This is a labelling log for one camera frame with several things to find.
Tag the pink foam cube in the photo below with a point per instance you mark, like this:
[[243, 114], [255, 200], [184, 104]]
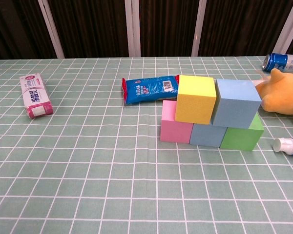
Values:
[[175, 131]]

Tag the yellow plush toy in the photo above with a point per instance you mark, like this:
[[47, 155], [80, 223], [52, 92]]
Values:
[[283, 95]]

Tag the blue silver drink can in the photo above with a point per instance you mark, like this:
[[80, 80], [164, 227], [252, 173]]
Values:
[[278, 62]]

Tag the dark pleated curtain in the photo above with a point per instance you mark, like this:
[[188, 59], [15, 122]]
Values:
[[92, 26]]

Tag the light blue foam cube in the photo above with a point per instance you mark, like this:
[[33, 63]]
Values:
[[234, 109], [206, 135]]

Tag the pink white toothpaste box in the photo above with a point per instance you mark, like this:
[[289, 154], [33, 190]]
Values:
[[35, 97]]

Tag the green checked tablecloth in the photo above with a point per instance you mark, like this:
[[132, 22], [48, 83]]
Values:
[[88, 182]]

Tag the blue snack packet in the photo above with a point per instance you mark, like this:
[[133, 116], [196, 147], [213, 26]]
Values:
[[146, 90]]

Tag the blue white toothpaste tube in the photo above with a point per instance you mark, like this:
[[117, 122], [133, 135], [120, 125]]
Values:
[[286, 145]]

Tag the green foam cube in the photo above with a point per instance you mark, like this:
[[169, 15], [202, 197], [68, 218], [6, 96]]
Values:
[[239, 139]]

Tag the yellow foam cube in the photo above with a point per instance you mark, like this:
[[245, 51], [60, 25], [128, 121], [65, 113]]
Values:
[[195, 102]]

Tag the white frame post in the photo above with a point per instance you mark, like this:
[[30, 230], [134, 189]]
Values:
[[198, 28], [51, 29], [288, 26], [133, 28]]

